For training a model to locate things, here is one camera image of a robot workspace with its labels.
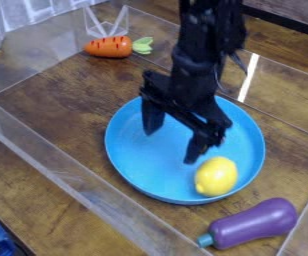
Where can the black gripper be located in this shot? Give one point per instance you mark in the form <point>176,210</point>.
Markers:
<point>184,94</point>

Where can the blue round tray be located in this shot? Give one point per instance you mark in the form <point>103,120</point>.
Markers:
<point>148,160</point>

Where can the yellow toy lemon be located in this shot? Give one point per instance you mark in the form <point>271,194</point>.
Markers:
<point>215,176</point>

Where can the orange toy carrot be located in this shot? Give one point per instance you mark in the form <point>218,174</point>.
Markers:
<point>117,46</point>

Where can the purple toy eggplant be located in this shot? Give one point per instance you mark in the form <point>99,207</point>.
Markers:
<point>270,218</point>

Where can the white curtain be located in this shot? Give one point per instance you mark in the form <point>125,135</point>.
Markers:
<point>19,13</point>

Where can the clear acrylic enclosure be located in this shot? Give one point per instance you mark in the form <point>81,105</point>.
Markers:
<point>64,202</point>

